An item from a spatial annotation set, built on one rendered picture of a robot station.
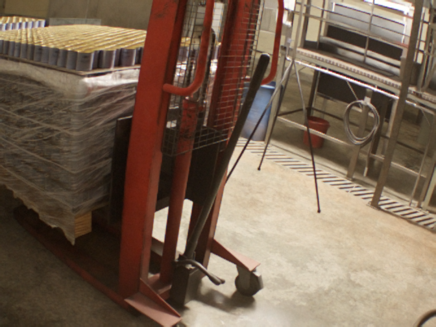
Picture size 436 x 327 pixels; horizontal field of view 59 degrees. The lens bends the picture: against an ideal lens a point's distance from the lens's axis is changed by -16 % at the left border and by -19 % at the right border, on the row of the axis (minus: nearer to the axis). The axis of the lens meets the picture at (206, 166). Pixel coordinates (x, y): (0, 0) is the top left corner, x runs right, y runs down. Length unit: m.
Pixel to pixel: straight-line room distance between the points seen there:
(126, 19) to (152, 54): 3.70
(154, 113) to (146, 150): 0.15
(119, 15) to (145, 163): 3.84
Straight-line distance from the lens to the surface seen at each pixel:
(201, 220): 2.00
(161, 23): 1.63
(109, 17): 5.58
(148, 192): 1.77
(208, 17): 1.51
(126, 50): 1.85
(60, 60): 1.81
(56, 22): 3.90
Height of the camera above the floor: 1.48
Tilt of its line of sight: 22 degrees down
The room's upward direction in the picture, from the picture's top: 10 degrees clockwise
